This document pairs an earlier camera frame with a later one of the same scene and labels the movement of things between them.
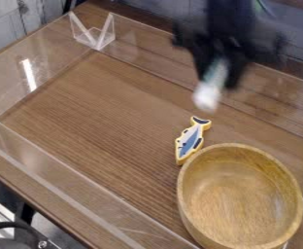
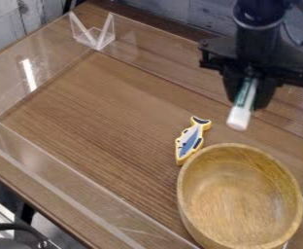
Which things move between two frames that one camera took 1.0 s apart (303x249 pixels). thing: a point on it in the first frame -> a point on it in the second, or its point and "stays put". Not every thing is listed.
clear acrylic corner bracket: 94,37 stays put
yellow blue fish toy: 192,138 stays put
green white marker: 208,90 -> 238,115
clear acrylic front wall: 68,197 stays put
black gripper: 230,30 -> 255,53
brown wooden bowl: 238,199 stays put
